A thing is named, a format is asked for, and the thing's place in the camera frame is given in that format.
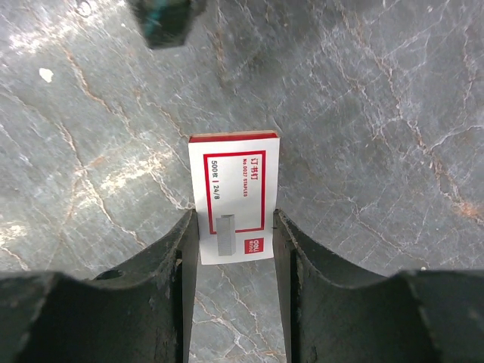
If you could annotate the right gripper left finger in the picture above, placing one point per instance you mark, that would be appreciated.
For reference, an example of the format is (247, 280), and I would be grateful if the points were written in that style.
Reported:
(138, 311)

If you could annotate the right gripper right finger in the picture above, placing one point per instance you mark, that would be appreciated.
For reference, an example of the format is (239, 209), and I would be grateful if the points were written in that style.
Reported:
(335, 311)

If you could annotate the red white staple box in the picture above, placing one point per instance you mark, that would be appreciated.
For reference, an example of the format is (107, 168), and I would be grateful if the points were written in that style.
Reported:
(235, 184)

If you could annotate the black stapler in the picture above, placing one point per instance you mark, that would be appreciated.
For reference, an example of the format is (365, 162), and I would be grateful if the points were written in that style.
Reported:
(162, 23)

